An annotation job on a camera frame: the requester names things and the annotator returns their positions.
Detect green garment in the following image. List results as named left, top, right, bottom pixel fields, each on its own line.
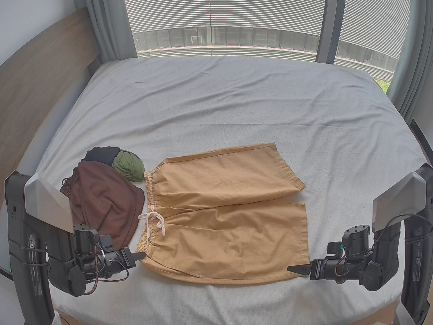
left=113, top=149, right=145, bottom=183

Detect grey-green curtain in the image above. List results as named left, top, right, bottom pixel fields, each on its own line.
left=386, top=0, right=433, bottom=124
left=72, top=0, right=137, bottom=62

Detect black garment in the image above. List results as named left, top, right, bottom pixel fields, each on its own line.
left=84, top=146, right=120, bottom=169

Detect bed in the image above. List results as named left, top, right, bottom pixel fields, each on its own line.
left=0, top=6, right=433, bottom=325

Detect window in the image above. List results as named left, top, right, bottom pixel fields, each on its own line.
left=122, top=0, right=412, bottom=92

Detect tan shorts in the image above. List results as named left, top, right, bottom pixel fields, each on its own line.
left=135, top=142, right=311, bottom=286

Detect brown shorts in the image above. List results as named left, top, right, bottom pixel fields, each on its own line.
left=60, top=160, right=146, bottom=250

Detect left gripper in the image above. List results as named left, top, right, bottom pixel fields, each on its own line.
left=101, top=247, right=147, bottom=278

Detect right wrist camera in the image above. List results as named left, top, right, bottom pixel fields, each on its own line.
left=326, top=241, right=344, bottom=259

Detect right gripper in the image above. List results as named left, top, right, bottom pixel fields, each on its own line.
left=286, top=258, right=342, bottom=281

